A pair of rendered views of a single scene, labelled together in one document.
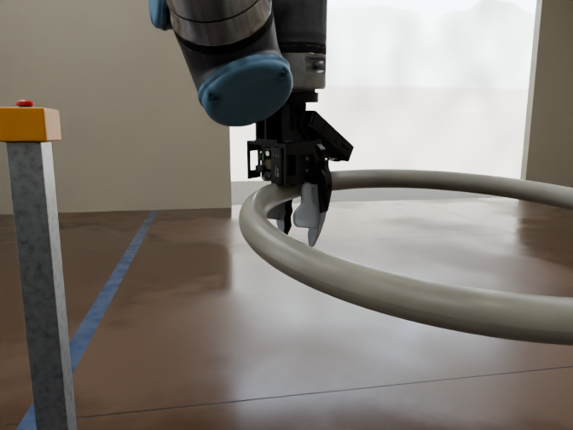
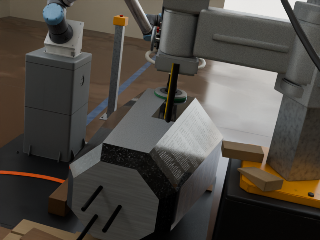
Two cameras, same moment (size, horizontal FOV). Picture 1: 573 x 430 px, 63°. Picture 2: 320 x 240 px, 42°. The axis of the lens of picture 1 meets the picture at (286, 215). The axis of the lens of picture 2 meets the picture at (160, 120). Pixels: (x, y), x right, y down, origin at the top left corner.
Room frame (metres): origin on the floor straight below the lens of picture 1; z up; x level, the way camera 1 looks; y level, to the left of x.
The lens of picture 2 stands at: (-2.62, -1.19, 1.64)
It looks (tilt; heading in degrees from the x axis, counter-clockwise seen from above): 21 degrees down; 19
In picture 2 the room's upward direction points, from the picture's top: 8 degrees clockwise
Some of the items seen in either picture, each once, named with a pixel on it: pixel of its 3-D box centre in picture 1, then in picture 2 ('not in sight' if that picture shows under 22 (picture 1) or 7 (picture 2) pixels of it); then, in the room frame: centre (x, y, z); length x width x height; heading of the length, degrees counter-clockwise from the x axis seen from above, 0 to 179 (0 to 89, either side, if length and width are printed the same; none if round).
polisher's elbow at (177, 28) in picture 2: not in sight; (181, 32); (-0.74, -0.60, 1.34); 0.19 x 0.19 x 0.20
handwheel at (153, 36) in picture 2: not in sight; (159, 39); (-0.26, -0.32, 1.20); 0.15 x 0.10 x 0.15; 18
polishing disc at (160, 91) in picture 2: not in sight; (171, 92); (-0.11, -0.39, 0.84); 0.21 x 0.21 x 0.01
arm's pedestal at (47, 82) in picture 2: not in sight; (57, 103); (0.17, 0.66, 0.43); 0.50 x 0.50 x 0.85; 10
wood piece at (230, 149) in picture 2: not in sight; (242, 151); (-0.66, -0.99, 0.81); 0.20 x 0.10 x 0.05; 108
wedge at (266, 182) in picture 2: not in sight; (259, 174); (-0.87, -1.11, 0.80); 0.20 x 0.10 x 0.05; 47
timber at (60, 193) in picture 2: not in sight; (66, 195); (-0.50, 0.10, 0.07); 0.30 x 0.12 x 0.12; 8
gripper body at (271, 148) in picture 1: (287, 138); (160, 42); (0.63, 0.00, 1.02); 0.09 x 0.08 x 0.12; 138
